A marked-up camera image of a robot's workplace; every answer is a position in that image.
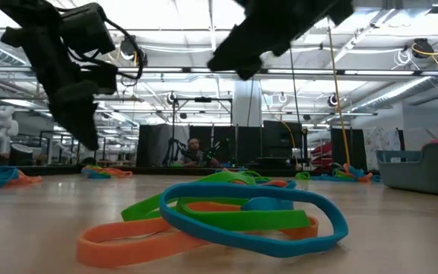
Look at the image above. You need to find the teal blue plastic basket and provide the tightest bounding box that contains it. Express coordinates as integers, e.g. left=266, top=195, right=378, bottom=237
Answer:
left=375, top=141, right=438, bottom=197

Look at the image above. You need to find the black ceiling cable reel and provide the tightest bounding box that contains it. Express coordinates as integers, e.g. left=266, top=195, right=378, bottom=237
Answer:
left=411, top=37, right=436, bottom=59
left=119, top=34, right=149, bottom=67

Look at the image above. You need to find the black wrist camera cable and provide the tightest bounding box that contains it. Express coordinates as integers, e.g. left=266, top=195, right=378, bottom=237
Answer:
left=103, top=17, right=147, bottom=81

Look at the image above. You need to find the white column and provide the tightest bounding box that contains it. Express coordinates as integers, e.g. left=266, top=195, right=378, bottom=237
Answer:
left=233, top=79, right=263, bottom=128

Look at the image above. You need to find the black aluminium table frame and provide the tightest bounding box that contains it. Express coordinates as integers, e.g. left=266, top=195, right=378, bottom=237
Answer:
left=0, top=163, right=311, bottom=178

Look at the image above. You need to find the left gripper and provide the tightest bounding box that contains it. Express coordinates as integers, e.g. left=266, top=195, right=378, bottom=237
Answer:
left=2, top=22, right=118, bottom=151

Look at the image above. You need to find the black camera rig frame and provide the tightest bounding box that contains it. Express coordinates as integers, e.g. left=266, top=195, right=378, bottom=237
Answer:
left=167, top=96, right=234, bottom=168

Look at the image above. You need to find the person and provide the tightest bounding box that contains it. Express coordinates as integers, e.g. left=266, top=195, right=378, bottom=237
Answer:
left=176, top=137, right=220, bottom=168

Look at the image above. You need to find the black chair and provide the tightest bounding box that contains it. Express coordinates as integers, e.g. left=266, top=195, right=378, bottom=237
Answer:
left=8, top=143, right=34, bottom=167

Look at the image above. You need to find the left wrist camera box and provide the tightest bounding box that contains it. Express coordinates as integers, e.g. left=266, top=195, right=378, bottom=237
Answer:
left=59, top=2, right=116, bottom=55

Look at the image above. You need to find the black partition panel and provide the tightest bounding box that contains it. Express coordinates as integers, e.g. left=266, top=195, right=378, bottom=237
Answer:
left=262, top=119, right=304, bottom=161
left=330, top=127, right=368, bottom=171
left=188, top=125, right=262, bottom=167
left=136, top=123, right=189, bottom=167

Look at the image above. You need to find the white robot figure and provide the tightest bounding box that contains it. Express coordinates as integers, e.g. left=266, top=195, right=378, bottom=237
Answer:
left=0, top=105, right=21, bottom=159

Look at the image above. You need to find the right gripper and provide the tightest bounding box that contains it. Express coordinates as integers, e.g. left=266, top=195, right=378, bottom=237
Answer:
left=208, top=0, right=334, bottom=81

